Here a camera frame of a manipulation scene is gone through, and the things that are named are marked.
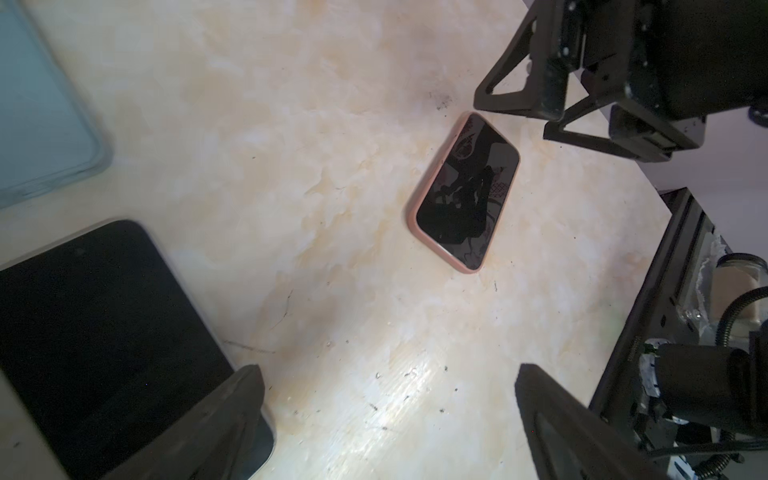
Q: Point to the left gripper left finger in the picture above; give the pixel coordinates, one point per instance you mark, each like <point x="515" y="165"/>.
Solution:
<point x="221" y="437"/>

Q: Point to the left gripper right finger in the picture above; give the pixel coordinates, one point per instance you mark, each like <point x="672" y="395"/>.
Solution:
<point x="566" y="440"/>

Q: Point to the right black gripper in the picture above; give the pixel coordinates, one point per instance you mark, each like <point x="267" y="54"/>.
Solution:
<point x="653" y="70"/>

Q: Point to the black phone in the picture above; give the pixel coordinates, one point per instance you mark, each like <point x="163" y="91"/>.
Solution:
<point x="103" y="347"/>
<point x="468" y="192"/>

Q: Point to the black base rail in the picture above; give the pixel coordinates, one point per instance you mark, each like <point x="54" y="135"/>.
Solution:
<point x="657" y="311"/>

